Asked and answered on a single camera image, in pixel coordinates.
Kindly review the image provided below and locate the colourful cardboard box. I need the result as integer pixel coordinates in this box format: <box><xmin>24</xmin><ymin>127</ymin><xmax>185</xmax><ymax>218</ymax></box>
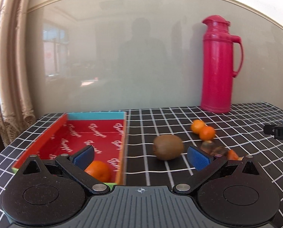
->
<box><xmin>12</xmin><ymin>111</ymin><xmax>126</xmax><ymax>185</ymax></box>

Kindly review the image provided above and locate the beige lace curtain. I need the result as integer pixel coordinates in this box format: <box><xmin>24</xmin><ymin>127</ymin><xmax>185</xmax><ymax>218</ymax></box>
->
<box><xmin>0</xmin><ymin>0</ymin><xmax>36</xmax><ymax>146</ymax></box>

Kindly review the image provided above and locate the orange carrot chunk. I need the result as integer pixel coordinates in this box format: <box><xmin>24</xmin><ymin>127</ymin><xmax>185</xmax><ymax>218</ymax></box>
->
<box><xmin>227</xmin><ymin>150</ymin><xmax>239</xmax><ymax>160</ymax></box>

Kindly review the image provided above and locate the large orange mandarin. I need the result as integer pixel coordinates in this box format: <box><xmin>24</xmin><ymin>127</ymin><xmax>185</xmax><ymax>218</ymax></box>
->
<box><xmin>85</xmin><ymin>161</ymin><xmax>113</xmax><ymax>182</ymax></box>

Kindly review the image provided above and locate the black white grid tablecloth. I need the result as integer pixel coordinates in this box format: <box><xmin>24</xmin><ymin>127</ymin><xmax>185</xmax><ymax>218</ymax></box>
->
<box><xmin>0</xmin><ymin>101</ymin><xmax>283</xmax><ymax>228</ymax></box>

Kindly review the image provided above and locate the dark water chestnut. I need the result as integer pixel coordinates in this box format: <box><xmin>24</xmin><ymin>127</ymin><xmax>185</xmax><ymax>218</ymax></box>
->
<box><xmin>200</xmin><ymin>141</ymin><xmax>215</xmax><ymax>154</ymax></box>
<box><xmin>210</xmin><ymin>146</ymin><xmax>229</xmax><ymax>156</ymax></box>

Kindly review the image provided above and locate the small mandarin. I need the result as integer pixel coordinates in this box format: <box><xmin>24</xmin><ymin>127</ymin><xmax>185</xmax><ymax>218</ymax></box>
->
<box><xmin>199</xmin><ymin>126</ymin><xmax>216</xmax><ymax>141</ymax></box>
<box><xmin>191</xmin><ymin>120</ymin><xmax>205</xmax><ymax>134</ymax></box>

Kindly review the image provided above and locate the pink thermos flask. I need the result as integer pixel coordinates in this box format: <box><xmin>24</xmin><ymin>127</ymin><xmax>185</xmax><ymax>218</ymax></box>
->
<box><xmin>200</xmin><ymin>15</ymin><xmax>244</xmax><ymax>114</ymax></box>

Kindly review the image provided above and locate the brown kiwi fruit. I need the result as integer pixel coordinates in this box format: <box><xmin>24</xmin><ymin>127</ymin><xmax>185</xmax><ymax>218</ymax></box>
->
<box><xmin>153</xmin><ymin>134</ymin><xmax>184</xmax><ymax>161</ymax></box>

